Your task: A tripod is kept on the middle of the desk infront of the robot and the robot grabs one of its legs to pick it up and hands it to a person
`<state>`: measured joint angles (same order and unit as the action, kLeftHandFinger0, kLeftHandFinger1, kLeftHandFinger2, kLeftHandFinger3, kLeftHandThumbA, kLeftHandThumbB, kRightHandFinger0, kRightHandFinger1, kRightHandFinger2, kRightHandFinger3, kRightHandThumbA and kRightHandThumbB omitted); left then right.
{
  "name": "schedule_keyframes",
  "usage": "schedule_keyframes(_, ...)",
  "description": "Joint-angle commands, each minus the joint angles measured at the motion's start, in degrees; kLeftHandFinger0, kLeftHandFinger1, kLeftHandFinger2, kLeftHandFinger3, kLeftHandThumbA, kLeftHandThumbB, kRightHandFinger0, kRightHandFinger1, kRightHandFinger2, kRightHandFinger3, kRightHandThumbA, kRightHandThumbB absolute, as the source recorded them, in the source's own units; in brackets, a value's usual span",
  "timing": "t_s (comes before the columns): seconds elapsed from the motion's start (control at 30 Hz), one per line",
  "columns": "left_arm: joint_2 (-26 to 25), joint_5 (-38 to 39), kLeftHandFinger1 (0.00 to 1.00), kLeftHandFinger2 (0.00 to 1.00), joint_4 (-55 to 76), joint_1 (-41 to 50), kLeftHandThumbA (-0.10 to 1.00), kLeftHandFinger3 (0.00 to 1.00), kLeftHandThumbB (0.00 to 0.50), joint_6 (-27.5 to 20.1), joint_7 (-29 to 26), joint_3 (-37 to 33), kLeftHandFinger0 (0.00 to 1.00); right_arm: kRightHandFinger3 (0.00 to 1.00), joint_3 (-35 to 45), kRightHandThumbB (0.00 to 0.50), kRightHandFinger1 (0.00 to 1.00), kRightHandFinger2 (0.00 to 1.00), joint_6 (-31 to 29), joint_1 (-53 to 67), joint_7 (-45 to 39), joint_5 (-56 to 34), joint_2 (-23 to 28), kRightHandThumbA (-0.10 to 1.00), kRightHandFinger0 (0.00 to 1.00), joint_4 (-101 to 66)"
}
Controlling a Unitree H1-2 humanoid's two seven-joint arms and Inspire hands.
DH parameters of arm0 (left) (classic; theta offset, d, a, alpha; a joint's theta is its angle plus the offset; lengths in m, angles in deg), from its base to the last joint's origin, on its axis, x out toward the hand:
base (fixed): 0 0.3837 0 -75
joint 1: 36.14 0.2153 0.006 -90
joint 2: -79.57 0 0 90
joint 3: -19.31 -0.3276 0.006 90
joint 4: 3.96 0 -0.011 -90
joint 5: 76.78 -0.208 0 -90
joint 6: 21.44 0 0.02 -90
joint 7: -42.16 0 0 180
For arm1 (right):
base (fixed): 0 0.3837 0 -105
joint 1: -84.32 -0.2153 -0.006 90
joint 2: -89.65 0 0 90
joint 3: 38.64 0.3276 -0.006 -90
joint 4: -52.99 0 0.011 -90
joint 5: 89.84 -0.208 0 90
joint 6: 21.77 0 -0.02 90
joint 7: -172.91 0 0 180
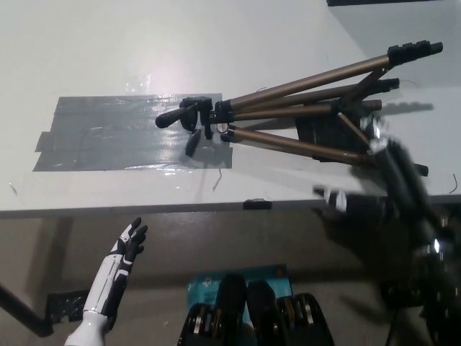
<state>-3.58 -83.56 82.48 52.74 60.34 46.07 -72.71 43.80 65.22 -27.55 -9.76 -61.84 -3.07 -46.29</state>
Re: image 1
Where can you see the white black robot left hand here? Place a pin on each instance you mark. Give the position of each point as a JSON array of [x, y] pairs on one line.
[[108, 284]]

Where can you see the bronze and black camera tripod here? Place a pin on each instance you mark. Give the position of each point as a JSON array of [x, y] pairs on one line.
[[309, 80]]

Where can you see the black ribbed robot body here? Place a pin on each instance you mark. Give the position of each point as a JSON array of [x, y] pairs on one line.
[[263, 310]]

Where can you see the black floor tape patch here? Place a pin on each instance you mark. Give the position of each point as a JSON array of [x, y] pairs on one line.
[[66, 306]]

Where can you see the black slanted table leg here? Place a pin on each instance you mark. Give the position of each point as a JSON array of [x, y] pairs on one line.
[[25, 311]]

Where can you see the teal printed cardboard box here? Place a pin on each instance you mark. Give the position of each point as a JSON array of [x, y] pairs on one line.
[[275, 277]]

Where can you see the small black tape strip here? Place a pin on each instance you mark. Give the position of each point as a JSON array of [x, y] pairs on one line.
[[257, 204]]

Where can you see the large black tape patch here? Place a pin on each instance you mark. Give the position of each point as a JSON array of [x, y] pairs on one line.
[[317, 131]]

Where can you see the grey duct tape patch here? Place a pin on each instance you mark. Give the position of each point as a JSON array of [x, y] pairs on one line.
[[108, 133]]

